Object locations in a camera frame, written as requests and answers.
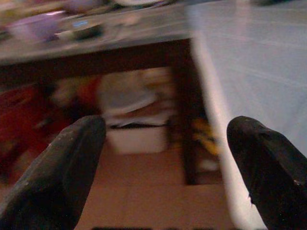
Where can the white storage box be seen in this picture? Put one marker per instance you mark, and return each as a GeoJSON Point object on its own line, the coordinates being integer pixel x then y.
{"type": "Point", "coordinates": [136, 127]}

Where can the purple cup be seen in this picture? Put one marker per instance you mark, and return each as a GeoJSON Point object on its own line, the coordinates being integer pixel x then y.
{"type": "Point", "coordinates": [33, 30]}

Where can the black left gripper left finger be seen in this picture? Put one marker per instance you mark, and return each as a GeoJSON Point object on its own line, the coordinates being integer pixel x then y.
{"type": "Point", "coordinates": [52, 175]}

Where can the dark wooden table leg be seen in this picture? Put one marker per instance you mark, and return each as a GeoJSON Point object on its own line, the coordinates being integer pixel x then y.
{"type": "Point", "coordinates": [189, 115]}

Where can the yellow black object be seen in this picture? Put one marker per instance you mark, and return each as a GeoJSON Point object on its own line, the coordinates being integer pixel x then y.
{"type": "Point", "coordinates": [206, 136]}

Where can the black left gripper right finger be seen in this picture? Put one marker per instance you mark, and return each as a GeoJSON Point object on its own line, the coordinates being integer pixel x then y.
{"type": "Point", "coordinates": [273, 172]}

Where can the black flat device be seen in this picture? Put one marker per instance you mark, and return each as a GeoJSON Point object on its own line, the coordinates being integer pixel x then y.
{"type": "Point", "coordinates": [84, 30]}

